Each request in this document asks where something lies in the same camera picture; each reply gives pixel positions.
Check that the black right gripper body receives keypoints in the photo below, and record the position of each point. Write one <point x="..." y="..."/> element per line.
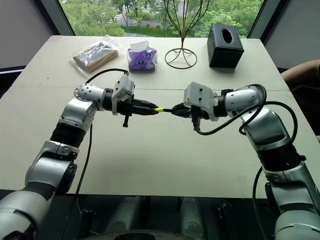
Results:
<point x="200" y="113"/>

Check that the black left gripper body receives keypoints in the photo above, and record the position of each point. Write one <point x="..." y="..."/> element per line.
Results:
<point x="127" y="106"/>

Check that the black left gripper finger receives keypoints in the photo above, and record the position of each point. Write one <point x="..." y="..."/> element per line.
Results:
<point x="145" y="104"/>
<point x="146" y="112"/>

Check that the black marker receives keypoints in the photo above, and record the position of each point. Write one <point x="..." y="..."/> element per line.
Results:
<point x="168" y="110"/>

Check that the yellow marker cap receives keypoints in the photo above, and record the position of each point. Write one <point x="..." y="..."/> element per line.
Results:
<point x="159" y="109"/>

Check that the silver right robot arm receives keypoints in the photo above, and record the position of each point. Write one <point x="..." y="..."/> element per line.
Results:
<point x="265" y="125"/>

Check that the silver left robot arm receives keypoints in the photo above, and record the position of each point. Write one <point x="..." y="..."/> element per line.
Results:
<point x="75" y="111"/>

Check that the purple tissue pack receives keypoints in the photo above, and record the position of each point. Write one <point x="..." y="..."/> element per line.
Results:
<point x="142" y="58"/>

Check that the clear bag of brown items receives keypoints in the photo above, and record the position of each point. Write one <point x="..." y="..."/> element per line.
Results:
<point x="93" y="56"/>

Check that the black tissue box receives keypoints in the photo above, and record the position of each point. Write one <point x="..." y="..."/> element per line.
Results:
<point x="225" y="50"/>

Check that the dark grey rounded shape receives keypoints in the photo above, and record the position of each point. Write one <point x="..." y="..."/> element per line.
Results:
<point x="125" y="215"/>
<point x="191" y="215"/>

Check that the brown chair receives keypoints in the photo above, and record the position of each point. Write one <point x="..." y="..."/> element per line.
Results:
<point x="305" y="75"/>

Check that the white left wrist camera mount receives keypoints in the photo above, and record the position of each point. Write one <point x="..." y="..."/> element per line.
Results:
<point x="123" y="87"/>

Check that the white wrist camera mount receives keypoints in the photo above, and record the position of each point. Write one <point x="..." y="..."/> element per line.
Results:
<point x="200" y="93"/>
<point x="123" y="87"/>

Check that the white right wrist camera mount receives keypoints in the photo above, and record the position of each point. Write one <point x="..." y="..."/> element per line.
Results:
<point x="200" y="93"/>

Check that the dark window frame post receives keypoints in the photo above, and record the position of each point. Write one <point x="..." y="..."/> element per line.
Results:
<point x="268" y="17"/>
<point x="61" y="17"/>

